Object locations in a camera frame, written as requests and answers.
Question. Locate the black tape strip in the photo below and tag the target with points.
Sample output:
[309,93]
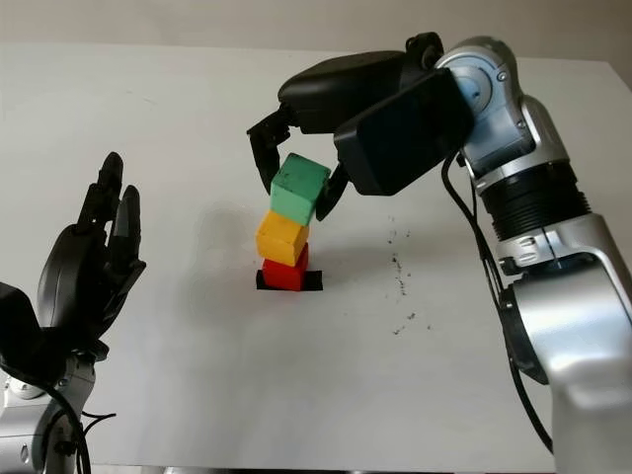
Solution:
[314,281]

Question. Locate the yellow wooden block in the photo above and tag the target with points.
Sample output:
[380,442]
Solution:
[279,237]

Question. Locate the red wooden block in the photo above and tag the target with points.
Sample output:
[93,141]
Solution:
[284,276]

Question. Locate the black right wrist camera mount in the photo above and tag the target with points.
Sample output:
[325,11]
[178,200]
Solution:
[405,133]

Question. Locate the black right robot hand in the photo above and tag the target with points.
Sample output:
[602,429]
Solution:
[340,89]

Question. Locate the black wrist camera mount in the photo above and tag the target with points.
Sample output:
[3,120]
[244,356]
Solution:
[24,336]
[405,133]

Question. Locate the green wooden block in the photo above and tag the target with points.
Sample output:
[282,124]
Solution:
[298,190]

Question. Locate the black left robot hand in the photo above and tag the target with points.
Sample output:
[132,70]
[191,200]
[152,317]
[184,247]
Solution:
[74,281]

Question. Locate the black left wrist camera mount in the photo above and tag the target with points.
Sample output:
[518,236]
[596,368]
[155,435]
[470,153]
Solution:
[24,336]

